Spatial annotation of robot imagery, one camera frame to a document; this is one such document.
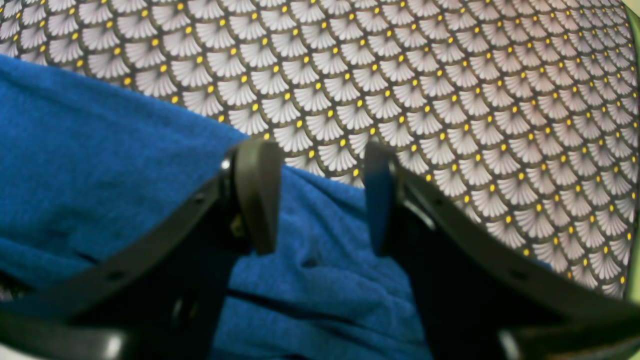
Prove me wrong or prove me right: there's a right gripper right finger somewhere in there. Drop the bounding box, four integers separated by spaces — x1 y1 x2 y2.
363 143 400 256

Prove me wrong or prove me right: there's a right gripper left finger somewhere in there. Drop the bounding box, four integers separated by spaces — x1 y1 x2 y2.
220 139 282 256

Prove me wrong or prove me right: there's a blue T-shirt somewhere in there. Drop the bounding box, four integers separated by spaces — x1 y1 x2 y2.
0 55 432 360

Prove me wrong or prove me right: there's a fan-patterned table cloth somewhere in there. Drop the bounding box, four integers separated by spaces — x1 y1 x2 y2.
1 0 639 297

